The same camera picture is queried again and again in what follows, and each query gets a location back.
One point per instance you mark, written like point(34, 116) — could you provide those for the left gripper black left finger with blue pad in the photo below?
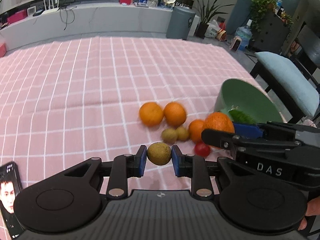
point(124, 167)

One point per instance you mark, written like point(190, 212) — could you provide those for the green cucumber in basket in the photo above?
point(238, 116)

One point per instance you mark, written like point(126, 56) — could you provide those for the left large orange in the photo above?
point(151, 114)

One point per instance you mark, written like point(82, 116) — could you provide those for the black chair frame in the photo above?
point(307, 59)

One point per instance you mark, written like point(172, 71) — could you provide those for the white wifi router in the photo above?
point(50, 6)

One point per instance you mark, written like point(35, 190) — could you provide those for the right kiwi on cloth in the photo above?
point(182, 133)

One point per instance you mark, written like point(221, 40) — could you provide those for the blue water bottle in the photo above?
point(245, 34)

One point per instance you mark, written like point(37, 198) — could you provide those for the middle large orange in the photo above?
point(175, 114)

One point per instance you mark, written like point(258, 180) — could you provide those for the left kiwi on cloth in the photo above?
point(169, 136)

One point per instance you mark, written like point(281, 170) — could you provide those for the potted plant with long leaves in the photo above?
point(206, 13)

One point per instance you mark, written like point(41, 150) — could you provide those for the pink checked tablecloth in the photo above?
point(64, 102)

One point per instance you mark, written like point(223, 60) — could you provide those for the red cherry tomato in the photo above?
point(202, 150)

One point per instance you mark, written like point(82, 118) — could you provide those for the smartphone with photo screen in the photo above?
point(10, 188)

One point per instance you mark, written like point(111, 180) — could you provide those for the dark cabinet with plants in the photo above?
point(270, 27)

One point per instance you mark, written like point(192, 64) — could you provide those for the green plastic basket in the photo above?
point(236, 93)

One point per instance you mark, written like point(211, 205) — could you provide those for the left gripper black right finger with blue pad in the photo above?
point(193, 167)

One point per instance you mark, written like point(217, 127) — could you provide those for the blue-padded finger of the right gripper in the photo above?
point(277, 131)

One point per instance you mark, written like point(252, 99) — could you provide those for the pink box on counter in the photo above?
point(18, 16)

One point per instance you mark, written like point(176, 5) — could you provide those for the person's hand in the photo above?
point(312, 210)

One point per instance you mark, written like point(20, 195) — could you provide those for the light blue chair cushion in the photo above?
point(284, 78)

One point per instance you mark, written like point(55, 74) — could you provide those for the large orange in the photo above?
point(151, 114)
point(175, 114)

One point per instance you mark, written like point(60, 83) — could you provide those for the grey trash bin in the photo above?
point(180, 23)

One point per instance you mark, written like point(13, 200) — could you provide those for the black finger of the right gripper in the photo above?
point(231, 141)

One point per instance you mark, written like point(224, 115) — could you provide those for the kiwi on cloth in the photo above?
point(182, 133)
point(169, 136)

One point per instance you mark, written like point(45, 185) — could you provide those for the green-brown kiwi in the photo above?
point(159, 153)

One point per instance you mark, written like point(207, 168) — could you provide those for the white plastic bag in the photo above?
point(212, 30)

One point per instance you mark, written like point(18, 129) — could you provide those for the right smaller orange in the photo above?
point(195, 129)

